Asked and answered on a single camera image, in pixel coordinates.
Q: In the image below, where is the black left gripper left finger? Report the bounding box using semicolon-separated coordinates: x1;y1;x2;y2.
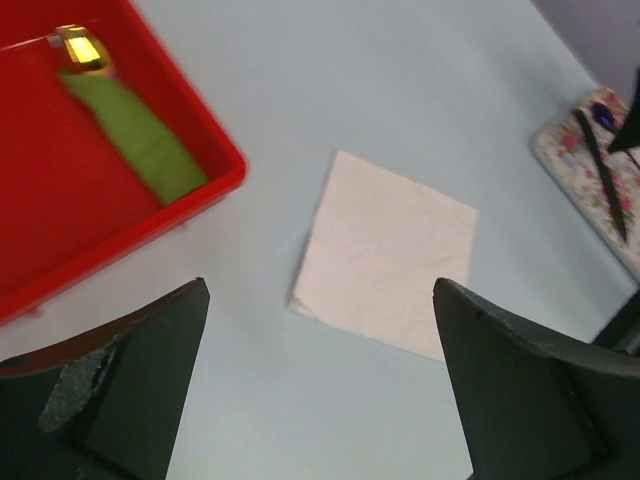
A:
1;278;210;479

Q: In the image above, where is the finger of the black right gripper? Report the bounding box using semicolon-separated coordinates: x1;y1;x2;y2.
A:
607;69;640;154

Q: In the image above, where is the floral tray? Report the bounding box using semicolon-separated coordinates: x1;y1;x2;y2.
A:
532;87;639;278

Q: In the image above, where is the red plastic bin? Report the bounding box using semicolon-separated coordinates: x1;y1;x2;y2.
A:
1;1;248;323

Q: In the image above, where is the gold spoon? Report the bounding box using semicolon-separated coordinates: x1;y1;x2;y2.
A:
48;24;115;77

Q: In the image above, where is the black plastic knife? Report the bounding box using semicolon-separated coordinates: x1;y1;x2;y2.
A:
572;109;628;243

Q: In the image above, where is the white paper napkin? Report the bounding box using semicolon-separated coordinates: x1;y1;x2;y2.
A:
289;151;478;361

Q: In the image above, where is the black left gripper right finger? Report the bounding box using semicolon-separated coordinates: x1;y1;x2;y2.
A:
433;278;639;479

